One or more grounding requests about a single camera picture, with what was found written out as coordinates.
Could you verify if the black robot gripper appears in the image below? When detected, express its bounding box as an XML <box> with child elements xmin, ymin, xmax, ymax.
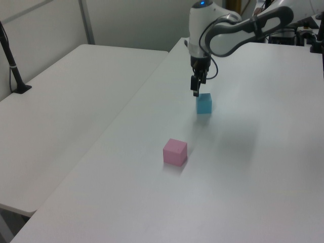
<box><xmin>189</xmin><ymin>53</ymin><xmax>212</xmax><ymax>98</ymax></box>

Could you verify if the blue cube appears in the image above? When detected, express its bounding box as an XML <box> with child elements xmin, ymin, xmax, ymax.
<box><xmin>195</xmin><ymin>92</ymin><xmax>213</xmax><ymax>114</ymax></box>

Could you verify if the pink cube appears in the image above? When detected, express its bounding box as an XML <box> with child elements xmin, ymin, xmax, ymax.
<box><xmin>162</xmin><ymin>138</ymin><xmax>188</xmax><ymax>167</ymax></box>

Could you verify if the black electronics box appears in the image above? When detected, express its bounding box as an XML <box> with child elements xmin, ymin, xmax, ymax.
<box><xmin>268</xmin><ymin>26</ymin><xmax>304</xmax><ymax>47</ymax></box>

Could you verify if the black keyboard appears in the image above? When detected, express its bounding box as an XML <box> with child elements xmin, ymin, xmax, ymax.
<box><xmin>291</xmin><ymin>15</ymin><xmax>320</xmax><ymax>29</ymax></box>

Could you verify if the white side table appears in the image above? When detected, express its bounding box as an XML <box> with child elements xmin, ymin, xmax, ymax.
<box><xmin>0</xmin><ymin>44</ymin><xmax>170</xmax><ymax>217</ymax></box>

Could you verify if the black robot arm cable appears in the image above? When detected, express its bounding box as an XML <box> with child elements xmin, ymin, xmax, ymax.
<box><xmin>198</xmin><ymin>14</ymin><xmax>256</xmax><ymax>79</ymax></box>

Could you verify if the black table clamp mount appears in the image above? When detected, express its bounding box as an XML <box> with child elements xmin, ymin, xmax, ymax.
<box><xmin>309</xmin><ymin>19</ymin><xmax>324</xmax><ymax>54</ymax></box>

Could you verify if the black camera stand pole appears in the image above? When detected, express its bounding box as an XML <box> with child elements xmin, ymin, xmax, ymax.
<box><xmin>0</xmin><ymin>20</ymin><xmax>33</xmax><ymax>95</ymax></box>

